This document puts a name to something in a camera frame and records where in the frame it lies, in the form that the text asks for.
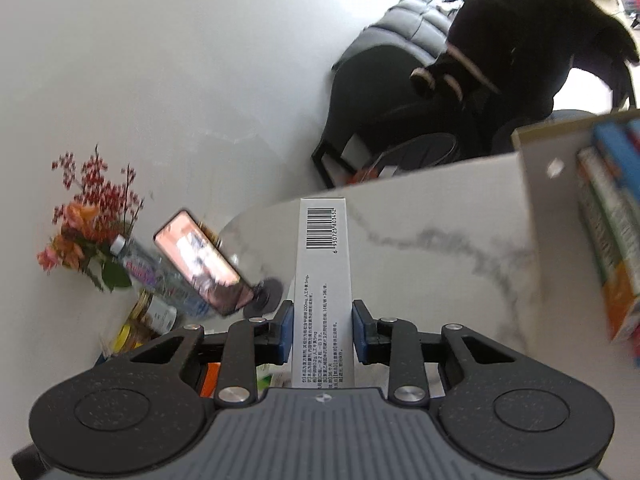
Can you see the blue cartoon medicine box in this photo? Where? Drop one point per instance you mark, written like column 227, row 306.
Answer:
column 617, row 150

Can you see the white marble desktop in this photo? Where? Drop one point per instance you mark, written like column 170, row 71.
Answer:
column 425, row 220

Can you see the clear plastic bag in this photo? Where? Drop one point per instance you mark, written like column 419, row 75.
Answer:
column 425, row 152

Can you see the beige cardboard box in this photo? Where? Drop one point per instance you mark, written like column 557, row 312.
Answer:
column 555, row 235

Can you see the dark green chair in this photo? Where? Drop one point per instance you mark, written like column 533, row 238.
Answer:
column 360, row 90

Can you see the black fleece coat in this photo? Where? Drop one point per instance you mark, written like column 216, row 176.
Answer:
column 525, row 35

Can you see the smartphone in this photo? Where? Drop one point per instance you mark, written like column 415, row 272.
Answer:
column 200, row 260

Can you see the plastic water bottle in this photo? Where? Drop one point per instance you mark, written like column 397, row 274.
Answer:
column 150, row 270

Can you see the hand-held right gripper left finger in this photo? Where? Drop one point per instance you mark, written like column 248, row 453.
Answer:
column 286, row 332

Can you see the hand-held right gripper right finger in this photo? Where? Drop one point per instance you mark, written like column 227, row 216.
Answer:
column 359, row 332

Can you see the white barcode box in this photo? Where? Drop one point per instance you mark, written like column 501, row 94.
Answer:
column 325, row 270

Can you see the white green medicine box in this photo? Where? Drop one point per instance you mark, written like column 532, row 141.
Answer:
column 607, row 220

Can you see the red berry flower bouquet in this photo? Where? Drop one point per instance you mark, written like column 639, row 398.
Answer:
column 90, row 210

